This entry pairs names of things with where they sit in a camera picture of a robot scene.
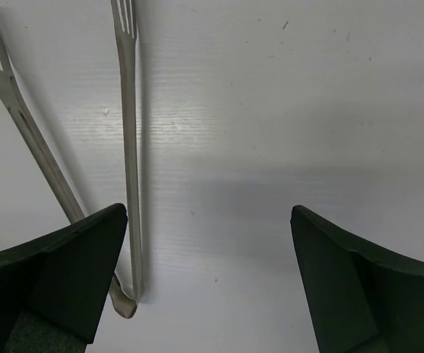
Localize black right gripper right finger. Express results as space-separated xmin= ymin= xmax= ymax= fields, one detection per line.
xmin=290 ymin=205 xmax=424 ymax=352

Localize stainless steel serving tongs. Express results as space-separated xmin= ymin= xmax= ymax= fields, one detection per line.
xmin=0 ymin=1 xmax=144 ymax=319

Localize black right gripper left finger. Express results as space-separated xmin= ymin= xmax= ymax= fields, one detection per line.
xmin=0 ymin=204 xmax=127 ymax=352

